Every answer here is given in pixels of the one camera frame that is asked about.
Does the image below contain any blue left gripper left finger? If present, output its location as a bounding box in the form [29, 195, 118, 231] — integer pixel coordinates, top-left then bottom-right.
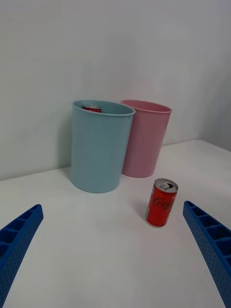
[0, 204, 44, 308]

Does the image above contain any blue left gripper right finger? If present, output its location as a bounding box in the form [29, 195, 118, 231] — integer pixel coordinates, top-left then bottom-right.
[182, 200, 231, 308]

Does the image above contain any red drink can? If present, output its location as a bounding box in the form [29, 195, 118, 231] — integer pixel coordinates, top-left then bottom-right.
[81, 104, 102, 114]
[145, 178, 179, 228]

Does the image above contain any pink plastic bin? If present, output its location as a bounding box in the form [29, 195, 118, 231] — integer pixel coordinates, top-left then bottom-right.
[120, 99, 173, 179]

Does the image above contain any pale blue plastic bin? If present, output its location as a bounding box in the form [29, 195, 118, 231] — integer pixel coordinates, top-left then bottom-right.
[70, 100, 136, 194]

